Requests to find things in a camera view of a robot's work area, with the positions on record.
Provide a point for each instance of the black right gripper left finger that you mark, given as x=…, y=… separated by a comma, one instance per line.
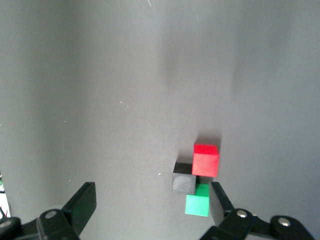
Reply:
x=80, y=207

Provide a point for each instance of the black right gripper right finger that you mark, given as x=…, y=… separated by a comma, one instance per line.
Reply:
x=220, y=207

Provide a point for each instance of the green cube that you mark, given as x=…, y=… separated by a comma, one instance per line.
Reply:
x=197, y=205

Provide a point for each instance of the red cube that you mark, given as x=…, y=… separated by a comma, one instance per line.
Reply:
x=205, y=162

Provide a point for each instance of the black cube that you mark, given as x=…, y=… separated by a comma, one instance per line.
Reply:
x=183, y=183

